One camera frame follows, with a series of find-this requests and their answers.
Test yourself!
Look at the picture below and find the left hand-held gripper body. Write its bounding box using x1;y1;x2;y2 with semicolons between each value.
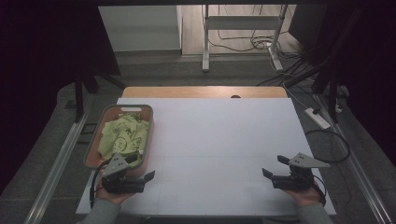
101;152;148;194

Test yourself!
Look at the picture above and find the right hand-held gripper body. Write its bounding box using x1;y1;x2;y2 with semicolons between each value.
272;152;331;191

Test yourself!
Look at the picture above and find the green printed baby shirt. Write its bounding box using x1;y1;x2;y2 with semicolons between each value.
97;113;150;161

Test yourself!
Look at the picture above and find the orange plastic basket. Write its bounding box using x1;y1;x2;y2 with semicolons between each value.
83;104;154;178

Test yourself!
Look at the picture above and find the person's right hand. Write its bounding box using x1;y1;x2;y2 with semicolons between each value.
284;183;323;208

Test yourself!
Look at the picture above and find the person's left hand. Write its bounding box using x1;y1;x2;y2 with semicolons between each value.
95;186;134;205

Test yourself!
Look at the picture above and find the white power strip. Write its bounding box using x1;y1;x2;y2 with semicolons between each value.
304;107;332;130

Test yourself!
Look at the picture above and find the black metal stand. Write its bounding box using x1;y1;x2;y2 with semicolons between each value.
284;46;344;124
74;69;127;124

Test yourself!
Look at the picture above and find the wooden table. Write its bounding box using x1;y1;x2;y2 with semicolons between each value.
120;86;289;99

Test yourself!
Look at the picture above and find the white cabinet panel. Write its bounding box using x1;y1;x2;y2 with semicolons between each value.
98;5;182;52

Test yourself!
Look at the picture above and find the dark curtain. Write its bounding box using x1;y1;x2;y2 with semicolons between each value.
289;0;396;166
0;0;120;194

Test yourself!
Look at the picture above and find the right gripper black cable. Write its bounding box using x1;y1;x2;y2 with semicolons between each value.
312;175;327;206

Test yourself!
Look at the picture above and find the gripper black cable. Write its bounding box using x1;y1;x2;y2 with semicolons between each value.
89;160;110;209
312;175;327;206

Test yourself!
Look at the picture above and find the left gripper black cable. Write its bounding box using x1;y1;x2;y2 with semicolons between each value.
89;160;110;209

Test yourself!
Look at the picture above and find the black looped floor cable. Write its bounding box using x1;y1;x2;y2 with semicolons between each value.
304;129;351;163

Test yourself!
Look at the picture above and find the aluminium floor rail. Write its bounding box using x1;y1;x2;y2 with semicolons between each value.
23;111;90;224
314;92;394;224

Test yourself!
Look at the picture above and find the bundle of floor cables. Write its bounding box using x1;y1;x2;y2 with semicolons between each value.
206;4;303;60

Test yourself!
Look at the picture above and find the white metal desk frame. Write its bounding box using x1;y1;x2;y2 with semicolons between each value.
201;4;289;73

